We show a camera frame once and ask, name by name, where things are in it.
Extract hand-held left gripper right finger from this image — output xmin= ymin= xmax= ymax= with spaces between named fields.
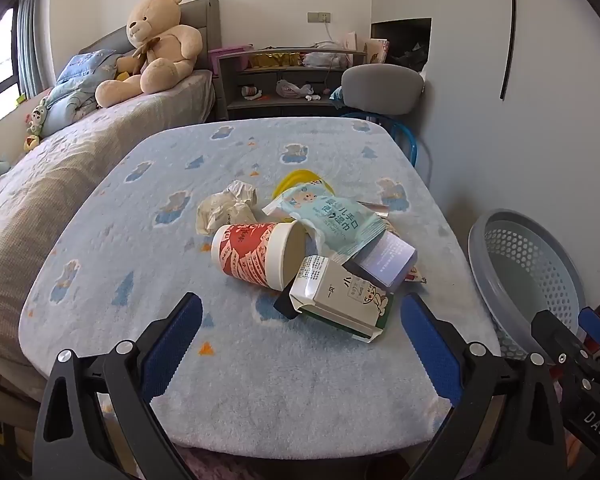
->
xmin=400 ymin=292 xmax=566 ymax=480

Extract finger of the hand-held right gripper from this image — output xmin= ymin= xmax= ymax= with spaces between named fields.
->
xmin=531 ymin=308 xmax=600 ymax=386
xmin=577 ymin=305 xmax=600 ymax=361

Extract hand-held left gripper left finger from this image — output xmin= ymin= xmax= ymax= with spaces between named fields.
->
xmin=32 ymin=291 xmax=204 ymax=480

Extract grey perforated plastic basket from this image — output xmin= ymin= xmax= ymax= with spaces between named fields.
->
xmin=467 ymin=208 xmax=588 ymax=361

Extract purple cardboard box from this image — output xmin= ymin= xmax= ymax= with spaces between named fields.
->
xmin=342 ymin=230 xmax=419 ymax=293

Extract white milk carton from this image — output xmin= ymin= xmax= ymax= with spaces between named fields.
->
xmin=289 ymin=255 xmax=395 ymax=344

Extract red paper cup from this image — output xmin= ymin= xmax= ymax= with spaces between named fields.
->
xmin=211 ymin=221 xmax=308 ymax=292

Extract light blue wet wipes packet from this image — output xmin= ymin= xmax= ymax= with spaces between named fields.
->
xmin=261 ymin=183 xmax=387 ymax=267

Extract light blue printed blanket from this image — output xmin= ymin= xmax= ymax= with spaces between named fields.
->
xmin=17 ymin=117 xmax=503 ymax=453

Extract crumpled paper wrapper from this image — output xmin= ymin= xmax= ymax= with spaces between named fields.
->
xmin=195 ymin=180 xmax=258 ymax=236

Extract yellow plastic lid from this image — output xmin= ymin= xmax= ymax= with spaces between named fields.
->
xmin=272 ymin=170 xmax=336 ymax=198

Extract blue plastic stool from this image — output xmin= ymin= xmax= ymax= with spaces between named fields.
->
xmin=340 ymin=110 xmax=421 ymax=166

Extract bed with patterned cover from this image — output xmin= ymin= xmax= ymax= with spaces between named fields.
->
xmin=0 ymin=67 xmax=216 ymax=401

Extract grey shelf unit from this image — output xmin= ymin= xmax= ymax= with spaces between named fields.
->
xmin=215 ymin=50 xmax=368 ymax=122

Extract small green plush toy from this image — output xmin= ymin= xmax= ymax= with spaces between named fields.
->
xmin=24 ymin=97 xmax=49 ymax=153

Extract grey padded chair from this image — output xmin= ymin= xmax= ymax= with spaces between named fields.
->
xmin=341 ymin=64 xmax=426 ymax=116

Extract white plastic bag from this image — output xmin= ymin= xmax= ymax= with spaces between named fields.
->
xmin=276 ymin=79 xmax=313 ymax=100

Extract white wardrobe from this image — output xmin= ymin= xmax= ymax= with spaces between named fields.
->
xmin=370 ymin=0 xmax=600 ymax=321

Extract blue patterned pillow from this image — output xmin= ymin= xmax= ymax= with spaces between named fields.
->
xmin=40 ymin=49 xmax=131 ymax=136

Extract dark cloth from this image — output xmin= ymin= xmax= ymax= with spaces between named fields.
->
xmin=387 ymin=42 xmax=431 ymax=73

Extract pink storage box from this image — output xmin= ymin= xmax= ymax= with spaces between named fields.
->
xmin=209 ymin=45 xmax=253 ymax=70

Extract gold foil packages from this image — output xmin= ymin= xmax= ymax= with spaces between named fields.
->
xmin=250 ymin=51 xmax=303 ymax=68

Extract large beige teddy bear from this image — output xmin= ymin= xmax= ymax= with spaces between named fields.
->
xmin=95 ymin=0 xmax=203 ymax=108

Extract clear plastic bag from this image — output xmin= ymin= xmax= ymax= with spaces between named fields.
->
xmin=302 ymin=40 xmax=351 ymax=68

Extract grey bed headboard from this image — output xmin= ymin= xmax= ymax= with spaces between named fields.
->
xmin=78 ymin=0 xmax=222 ymax=68

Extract grey curtain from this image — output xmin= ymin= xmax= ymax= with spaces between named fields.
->
xmin=15 ymin=0 xmax=53 ymax=106

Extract white cable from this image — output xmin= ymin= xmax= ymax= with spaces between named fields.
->
xmin=323 ymin=20 xmax=343 ymax=86

